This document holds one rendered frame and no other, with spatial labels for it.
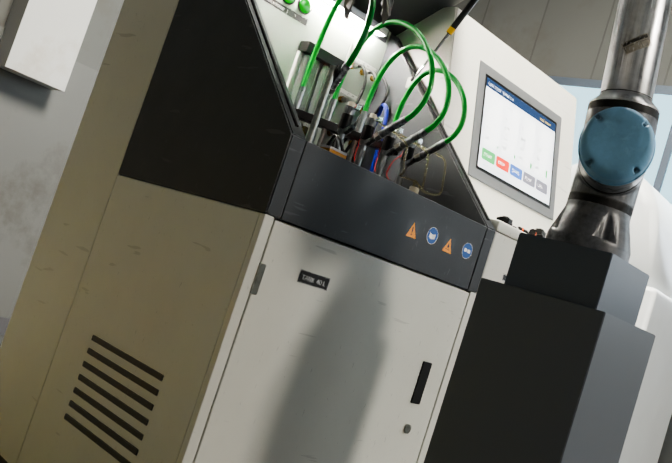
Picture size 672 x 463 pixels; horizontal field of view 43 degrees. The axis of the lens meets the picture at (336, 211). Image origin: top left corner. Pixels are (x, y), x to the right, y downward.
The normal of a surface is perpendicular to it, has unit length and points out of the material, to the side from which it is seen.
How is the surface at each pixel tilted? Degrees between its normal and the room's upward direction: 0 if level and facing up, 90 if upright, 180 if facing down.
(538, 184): 76
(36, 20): 90
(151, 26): 90
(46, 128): 90
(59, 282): 90
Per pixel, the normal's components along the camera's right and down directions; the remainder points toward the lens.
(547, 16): -0.62, -0.26
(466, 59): 0.72, -0.07
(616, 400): 0.72, 0.18
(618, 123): -0.29, -0.04
